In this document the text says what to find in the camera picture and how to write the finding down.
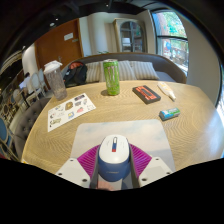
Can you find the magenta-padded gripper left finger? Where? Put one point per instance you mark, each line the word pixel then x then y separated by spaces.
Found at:
pixel 73 171

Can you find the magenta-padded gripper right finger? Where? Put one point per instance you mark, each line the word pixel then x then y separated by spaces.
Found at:
pixel 153 170

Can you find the white and blue computer mouse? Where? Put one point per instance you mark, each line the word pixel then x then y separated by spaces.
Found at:
pixel 113 160

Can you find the painted sky print mouse pad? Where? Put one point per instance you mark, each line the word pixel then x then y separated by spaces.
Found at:
pixel 133 131

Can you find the small blue-green pack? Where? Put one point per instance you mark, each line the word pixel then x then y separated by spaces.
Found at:
pixel 169 113

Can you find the white sticker sheet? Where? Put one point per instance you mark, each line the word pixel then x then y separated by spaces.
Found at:
pixel 70 111

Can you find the black and red flat box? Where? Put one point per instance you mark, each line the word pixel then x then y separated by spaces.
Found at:
pixel 146 94

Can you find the blue padded chair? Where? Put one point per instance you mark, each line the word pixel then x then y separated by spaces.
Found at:
pixel 4 133

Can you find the white tube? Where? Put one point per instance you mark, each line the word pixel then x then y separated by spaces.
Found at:
pixel 166 90

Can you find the clear plastic shaker bottle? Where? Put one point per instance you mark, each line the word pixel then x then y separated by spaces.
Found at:
pixel 56 83

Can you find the group of white chairs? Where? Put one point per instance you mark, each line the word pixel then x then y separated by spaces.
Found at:
pixel 36 83

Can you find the black backpack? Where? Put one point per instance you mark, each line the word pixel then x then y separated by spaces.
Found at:
pixel 76 75

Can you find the striped cushion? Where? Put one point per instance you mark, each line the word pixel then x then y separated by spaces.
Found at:
pixel 145 70
pixel 126 70
pixel 94 71

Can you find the green drink can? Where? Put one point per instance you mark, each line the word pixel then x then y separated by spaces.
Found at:
pixel 111 78

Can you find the curved brown sofa bench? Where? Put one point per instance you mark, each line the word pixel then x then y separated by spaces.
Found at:
pixel 166 68

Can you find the person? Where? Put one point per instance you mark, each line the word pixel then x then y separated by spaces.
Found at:
pixel 26 80

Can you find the brown wooden door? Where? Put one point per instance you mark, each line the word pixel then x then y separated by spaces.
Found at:
pixel 56 50

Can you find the large window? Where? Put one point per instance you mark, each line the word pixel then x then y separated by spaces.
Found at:
pixel 171 40

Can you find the white door sign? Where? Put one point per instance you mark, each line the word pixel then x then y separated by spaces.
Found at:
pixel 68 36

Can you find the arched glass cabinet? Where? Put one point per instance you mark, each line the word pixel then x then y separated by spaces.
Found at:
pixel 130 35

